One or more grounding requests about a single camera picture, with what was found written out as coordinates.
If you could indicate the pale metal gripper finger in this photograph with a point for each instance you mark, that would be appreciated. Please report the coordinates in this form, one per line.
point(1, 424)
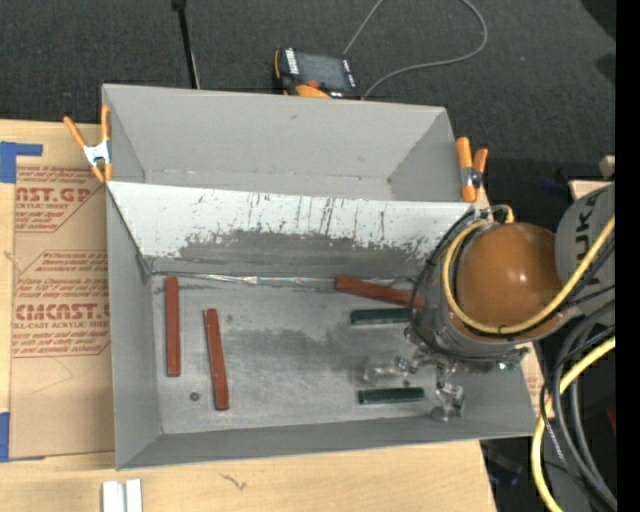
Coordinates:
point(449, 395)
point(387, 369)

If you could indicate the red-brown flat block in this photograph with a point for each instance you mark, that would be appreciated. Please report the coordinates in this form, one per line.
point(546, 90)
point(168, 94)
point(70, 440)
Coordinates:
point(216, 360)
point(173, 325)
point(375, 291)

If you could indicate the brown cardboard board red print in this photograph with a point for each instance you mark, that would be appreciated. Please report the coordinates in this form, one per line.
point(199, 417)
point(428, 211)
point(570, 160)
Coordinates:
point(55, 300)

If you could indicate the grey metal bin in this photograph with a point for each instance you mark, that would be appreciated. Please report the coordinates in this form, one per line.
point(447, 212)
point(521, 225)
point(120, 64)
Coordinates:
point(280, 345)

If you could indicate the dark green flat block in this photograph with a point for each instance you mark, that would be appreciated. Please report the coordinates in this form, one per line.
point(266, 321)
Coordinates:
point(391, 395)
point(380, 316)

